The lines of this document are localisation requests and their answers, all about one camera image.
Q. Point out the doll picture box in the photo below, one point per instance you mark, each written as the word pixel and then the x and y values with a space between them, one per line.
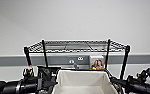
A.
pixel 97 62

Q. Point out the pale basket with white lining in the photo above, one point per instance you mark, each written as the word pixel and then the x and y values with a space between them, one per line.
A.
pixel 82 81

